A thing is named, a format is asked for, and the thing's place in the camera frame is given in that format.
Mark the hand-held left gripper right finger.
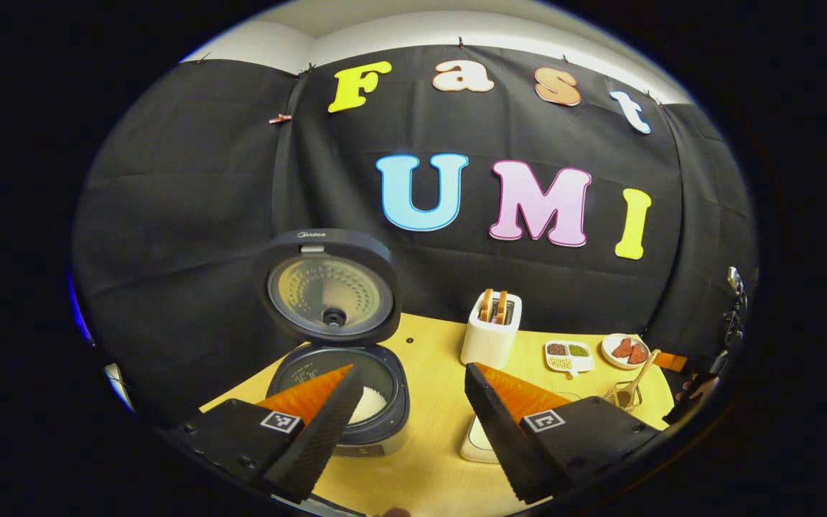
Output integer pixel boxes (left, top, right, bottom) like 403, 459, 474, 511
465, 363, 662, 505

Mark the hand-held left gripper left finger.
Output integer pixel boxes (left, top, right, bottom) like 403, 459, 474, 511
162, 364, 364, 503

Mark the wooden spoon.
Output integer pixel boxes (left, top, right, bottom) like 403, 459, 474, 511
615, 349, 662, 409

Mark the wire chopstick holder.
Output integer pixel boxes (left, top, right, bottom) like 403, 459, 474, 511
604, 381, 644, 413

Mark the white rice heap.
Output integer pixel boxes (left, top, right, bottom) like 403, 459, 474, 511
347, 386, 389, 426

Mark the dark rice cooker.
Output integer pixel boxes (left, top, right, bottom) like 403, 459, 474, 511
252, 228, 411, 458

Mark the white round plate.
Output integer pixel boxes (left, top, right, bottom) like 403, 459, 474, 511
601, 333, 651, 371

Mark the dark metal stand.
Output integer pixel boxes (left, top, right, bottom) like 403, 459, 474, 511
724, 266, 750, 353

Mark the white toaster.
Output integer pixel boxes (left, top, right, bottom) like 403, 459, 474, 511
460, 291, 523, 370

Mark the white divided grain dish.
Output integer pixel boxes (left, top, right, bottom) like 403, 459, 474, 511
544, 340, 594, 378

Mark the black backdrop cloth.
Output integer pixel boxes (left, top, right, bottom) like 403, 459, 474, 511
73, 43, 759, 424

